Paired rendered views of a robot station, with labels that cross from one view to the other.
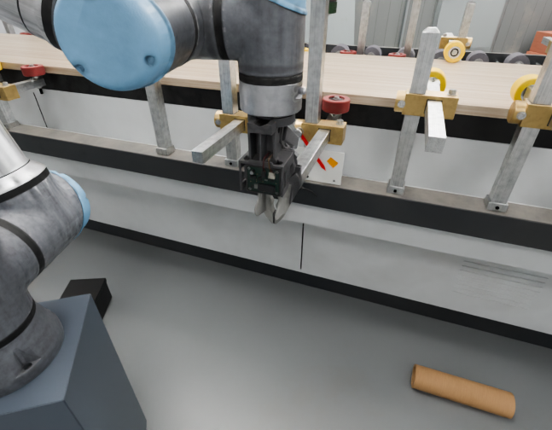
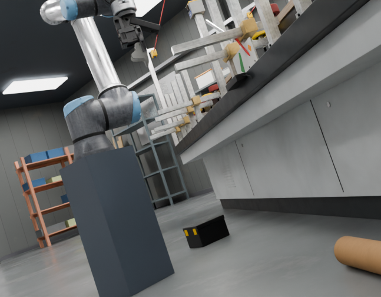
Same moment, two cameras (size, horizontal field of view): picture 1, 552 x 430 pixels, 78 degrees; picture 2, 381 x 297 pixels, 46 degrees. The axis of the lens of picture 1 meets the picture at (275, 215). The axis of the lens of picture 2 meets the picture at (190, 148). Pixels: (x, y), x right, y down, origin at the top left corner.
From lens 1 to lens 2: 1.67 m
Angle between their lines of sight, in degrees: 68
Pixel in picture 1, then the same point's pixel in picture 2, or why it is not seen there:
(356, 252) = (358, 148)
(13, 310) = (88, 125)
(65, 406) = (86, 160)
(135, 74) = (66, 12)
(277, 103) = (113, 8)
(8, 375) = (82, 151)
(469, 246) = (321, 63)
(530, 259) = (348, 47)
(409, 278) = not seen: outside the picture
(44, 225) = (111, 102)
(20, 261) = (95, 109)
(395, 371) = not seen: hidden behind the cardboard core
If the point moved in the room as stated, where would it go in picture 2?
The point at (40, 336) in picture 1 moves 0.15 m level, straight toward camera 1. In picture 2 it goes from (96, 142) to (80, 142)
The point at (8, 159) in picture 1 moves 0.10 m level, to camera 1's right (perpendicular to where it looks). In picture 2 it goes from (109, 81) to (116, 73)
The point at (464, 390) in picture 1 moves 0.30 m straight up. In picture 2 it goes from (365, 246) to (324, 132)
